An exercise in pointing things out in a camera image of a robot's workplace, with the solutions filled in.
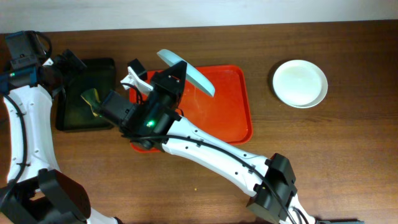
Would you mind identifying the white round plate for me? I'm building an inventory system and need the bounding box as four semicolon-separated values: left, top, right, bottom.
272;60;328;109

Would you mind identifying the black rectangular plastic bin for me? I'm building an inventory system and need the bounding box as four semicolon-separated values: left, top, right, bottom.
55;58;116;132

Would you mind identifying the light blue round plate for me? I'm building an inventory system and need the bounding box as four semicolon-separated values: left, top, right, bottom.
157;49;215;97

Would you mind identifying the green and yellow sponge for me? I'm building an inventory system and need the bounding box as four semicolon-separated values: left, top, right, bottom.
81;88;102;117

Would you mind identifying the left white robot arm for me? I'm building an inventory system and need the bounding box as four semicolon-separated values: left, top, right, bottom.
1;30;120;224

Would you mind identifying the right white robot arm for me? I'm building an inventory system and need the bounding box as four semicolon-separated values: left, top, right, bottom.
99;59;321;224

